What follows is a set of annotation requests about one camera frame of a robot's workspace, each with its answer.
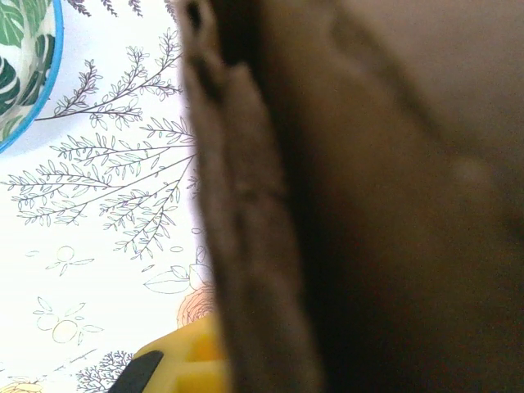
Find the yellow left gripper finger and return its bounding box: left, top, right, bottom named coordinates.
left=108, top=313, right=231, bottom=393

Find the brown cardboard box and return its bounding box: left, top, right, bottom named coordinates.
left=178, top=0, right=524, bottom=393

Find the leaf print bowl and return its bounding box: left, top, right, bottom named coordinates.
left=0, top=0, right=66, bottom=156

